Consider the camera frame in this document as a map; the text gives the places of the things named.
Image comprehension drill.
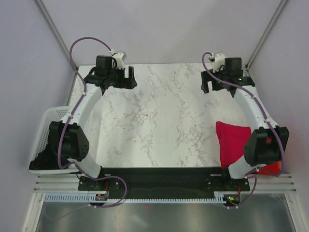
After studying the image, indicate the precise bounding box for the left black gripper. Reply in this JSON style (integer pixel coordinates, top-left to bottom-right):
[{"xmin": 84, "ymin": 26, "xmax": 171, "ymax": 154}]
[{"xmin": 107, "ymin": 66, "xmax": 137, "ymax": 90}]

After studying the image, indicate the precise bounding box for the magenta t shirt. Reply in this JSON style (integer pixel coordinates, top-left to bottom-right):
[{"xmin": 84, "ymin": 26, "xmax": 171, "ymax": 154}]
[{"xmin": 216, "ymin": 121, "xmax": 252, "ymax": 169}]

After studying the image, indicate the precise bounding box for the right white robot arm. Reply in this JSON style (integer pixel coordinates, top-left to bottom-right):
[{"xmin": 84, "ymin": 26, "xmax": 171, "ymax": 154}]
[{"xmin": 201, "ymin": 52, "xmax": 289, "ymax": 190}]

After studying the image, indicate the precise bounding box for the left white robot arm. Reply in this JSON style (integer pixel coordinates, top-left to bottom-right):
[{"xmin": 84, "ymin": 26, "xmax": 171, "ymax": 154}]
[{"xmin": 48, "ymin": 52, "xmax": 137, "ymax": 190}]

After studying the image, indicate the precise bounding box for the white plastic basket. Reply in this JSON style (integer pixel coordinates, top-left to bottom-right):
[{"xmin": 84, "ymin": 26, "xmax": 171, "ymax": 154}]
[{"xmin": 28, "ymin": 106, "xmax": 78, "ymax": 175}]

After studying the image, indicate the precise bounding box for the black t shirt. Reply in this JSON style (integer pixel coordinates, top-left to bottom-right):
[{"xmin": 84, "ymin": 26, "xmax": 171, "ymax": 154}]
[{"xmin": 29, "ymin": 144, "xmax": 60, "ymax": 171}]

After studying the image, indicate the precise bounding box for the folded red t shirt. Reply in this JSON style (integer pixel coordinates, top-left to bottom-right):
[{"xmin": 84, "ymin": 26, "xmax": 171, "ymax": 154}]
[{"xmin": 255, "ymin": 161, "xmax": 281, "ymax": 176}]

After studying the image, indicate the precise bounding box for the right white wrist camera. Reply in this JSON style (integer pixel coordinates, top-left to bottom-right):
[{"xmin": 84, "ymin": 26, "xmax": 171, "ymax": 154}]
[{"xmin": 209, "ymin": 53, "xmax": 226, "ymax": 73}]

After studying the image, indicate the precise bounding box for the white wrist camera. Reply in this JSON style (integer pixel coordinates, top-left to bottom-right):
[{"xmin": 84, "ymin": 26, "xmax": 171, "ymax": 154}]
[
  {"xmin": 109, "ymin": 49, "xmax": 126, "ymax": 70},
  {"xmin": 209, "ymin": 53, "xmax": 226, "ymax": 73}
]

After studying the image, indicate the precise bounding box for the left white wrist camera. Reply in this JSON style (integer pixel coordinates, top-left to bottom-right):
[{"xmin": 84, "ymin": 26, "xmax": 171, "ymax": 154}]
[{"xmin": 109, "ymin": 49, "xmax": 126, "ymax": 70}]

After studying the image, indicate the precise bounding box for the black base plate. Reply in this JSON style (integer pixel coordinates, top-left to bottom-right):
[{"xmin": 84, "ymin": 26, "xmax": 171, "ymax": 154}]
[{"xmin": 78, "ymin": 167, "xmax": 250, "ymax": 198}]

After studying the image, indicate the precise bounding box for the left aluminium corner post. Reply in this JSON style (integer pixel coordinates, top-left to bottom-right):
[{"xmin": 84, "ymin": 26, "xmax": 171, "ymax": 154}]
[{"xmin": 33, "ymin": 0, "xmax": 79, "ymax": 72}]

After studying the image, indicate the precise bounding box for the aluminium corner post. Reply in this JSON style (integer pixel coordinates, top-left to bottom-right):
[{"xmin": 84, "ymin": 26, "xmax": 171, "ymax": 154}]
[
  {"xmin": 33, "ymin": 0, "xmax": 79, "ymax": 72},
  {"xmin": 245, "ymin": 0, "xmax": 290, "ymax": 71}
]

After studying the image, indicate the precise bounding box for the right aluminium corner post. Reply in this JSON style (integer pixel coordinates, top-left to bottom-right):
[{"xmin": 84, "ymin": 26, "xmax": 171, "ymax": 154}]
[{"xmin": 245, "ymin": 0, "xmax": 290, "ymax": 71}]

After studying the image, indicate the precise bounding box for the aluminium rail frame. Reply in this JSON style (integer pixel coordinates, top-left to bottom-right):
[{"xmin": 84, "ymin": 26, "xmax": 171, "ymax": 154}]
[{"xmin": 23, "ymin": 168, "xmax": 296, "ymax": 232}]

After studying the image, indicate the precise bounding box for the grey slotted cable duct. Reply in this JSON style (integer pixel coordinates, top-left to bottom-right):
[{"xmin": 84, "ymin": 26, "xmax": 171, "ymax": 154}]
[{"xmin": 44, "ymin": 192, "xmax": 226, "ymax": 203}]

